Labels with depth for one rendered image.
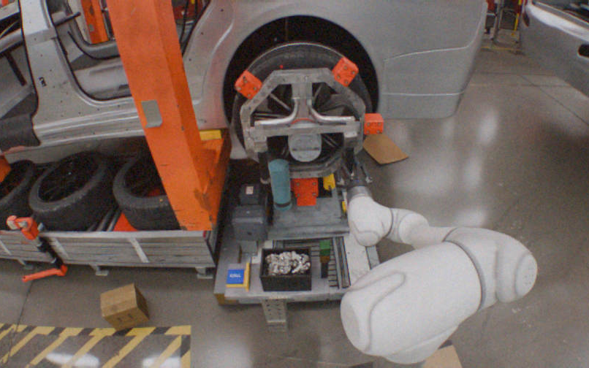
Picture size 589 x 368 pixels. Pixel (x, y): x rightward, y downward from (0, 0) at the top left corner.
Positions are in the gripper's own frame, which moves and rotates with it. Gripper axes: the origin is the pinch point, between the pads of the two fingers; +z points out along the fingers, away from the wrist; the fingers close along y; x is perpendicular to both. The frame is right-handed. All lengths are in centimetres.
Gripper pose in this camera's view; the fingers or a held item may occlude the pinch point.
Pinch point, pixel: (348, 160)
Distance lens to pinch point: 129.8
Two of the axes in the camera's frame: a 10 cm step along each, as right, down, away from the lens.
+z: -0.3, -6.5, 7.6
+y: 10.0, -0.6, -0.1
